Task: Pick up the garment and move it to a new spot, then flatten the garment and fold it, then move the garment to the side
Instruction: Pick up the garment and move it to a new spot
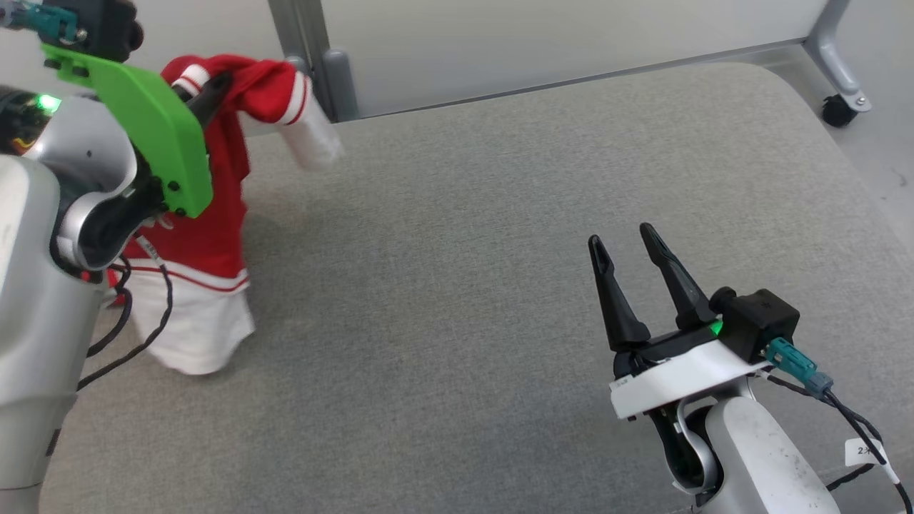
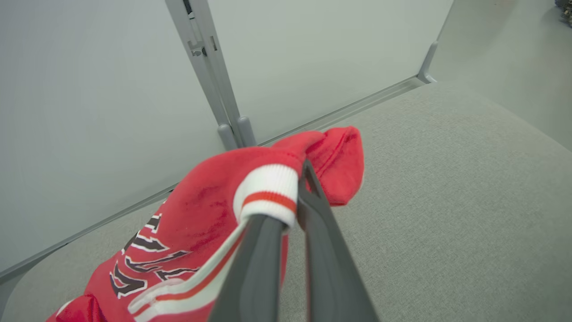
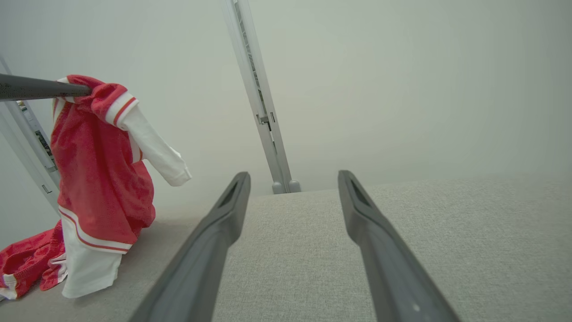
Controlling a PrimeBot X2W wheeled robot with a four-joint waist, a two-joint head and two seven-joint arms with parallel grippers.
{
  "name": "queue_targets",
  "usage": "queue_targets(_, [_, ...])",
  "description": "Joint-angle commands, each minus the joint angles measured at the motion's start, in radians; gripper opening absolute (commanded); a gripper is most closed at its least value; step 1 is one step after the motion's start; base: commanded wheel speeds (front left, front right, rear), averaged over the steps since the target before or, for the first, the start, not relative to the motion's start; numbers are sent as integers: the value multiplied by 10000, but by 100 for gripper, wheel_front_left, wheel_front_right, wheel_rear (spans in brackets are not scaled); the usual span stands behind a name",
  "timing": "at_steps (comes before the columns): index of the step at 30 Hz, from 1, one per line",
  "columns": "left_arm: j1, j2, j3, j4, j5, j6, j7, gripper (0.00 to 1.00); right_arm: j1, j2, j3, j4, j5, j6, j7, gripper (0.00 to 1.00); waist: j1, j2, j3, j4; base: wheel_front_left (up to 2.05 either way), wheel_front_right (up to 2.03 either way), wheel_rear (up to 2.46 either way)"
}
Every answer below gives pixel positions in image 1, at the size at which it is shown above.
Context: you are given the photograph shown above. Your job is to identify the teal plug camera cable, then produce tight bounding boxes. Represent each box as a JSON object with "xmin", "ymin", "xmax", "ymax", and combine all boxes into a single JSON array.
[
  {"xmin": 0, "ymin": 0, "xmax": 81, "ymax": 42},
  {"xmin": 763, "ymin": 337, "xmax": 914, "ymax": 514}
]

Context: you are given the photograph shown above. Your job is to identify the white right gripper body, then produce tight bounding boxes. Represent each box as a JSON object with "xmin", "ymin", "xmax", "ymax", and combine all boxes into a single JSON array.
[{"xmin": 609, "ymin": 321, "xmax": 772, "ymax": 422}]

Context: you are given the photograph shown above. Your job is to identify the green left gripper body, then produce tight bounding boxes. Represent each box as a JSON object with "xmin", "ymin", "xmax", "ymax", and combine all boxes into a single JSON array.
[{"xmin": 40, "ymin": 43, "xmax": 215, "ymax": 219}]

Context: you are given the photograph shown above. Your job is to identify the grey partition post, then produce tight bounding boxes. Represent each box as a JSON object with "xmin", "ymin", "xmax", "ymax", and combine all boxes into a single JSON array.
[
  {"xmin": 268, "ymin": 0, "xmax": 313, "ymax": 76},
  {"xmin": 289, "ymin": 0, "xmax": 361, "ymax": 124}
]

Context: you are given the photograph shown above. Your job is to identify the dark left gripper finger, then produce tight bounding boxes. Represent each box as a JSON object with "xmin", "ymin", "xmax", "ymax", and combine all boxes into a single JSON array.
[{"xmin": 188, "ymin": 70, "xmax": 234, "ymax": 131}]

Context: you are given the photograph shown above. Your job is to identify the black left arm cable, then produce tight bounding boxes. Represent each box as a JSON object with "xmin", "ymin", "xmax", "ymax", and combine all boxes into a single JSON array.
[{"xmin": 77, "ymin": 234, "xmax": 176, "ymax": 390}]

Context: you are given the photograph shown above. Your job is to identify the black caster wheel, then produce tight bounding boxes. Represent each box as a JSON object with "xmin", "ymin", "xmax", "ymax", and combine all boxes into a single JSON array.
[{"xmin": 821, "ymin": 94, "xmax": 858, "ymax": 129}]

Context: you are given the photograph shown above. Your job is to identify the white cable tag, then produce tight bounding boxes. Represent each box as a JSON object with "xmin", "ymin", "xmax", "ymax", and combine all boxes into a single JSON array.
[{"xmin": 845, "ymin": 437, "xmax": 890, "ymax": 468}]

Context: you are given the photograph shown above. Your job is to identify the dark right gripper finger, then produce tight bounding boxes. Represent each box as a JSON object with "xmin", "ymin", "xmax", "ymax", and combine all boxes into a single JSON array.
[
  {"xmin": 588, "ymin": 234, "xmax": 652, "ymax": 352},
  {"xmin": 639, "ymin": 223, "xmax": 718, "ymax": 331}
]

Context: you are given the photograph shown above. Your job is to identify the teal plug right camera cable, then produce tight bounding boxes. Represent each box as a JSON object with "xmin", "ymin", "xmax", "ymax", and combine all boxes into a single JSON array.
[{"xmin": 763, "ymin": 337, "xmax": 914, "ymax": 514}]

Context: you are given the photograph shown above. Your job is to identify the grey metal partition leg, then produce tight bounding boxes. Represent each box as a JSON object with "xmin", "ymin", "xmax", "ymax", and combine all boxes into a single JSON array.
[{"xmin": 803, "ymin": 0, "xmax": 872, "ymax": 114}]

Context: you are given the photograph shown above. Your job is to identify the red white number jersey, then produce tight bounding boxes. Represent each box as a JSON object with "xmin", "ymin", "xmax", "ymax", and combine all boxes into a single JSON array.
[{"xmin": 107, "ymin": 54, "xmax": 347, "ymax": 376}]

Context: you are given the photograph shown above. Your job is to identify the teal plug left camera cable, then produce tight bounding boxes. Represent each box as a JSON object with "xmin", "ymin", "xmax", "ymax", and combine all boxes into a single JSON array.
[{"xmin": 0, "ymin": 0, "xmax": 81, "ymax": 42}]

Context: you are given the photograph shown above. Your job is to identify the white partition panel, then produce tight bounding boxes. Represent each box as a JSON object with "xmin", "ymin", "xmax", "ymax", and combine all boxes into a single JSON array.
[
  {"xmin": 0, "ymin": 0, "xmax": 288, "ymax": 97},
  {"xmin": 320, "ymin": 0, "xmax": 833, "ymax": 121}
]

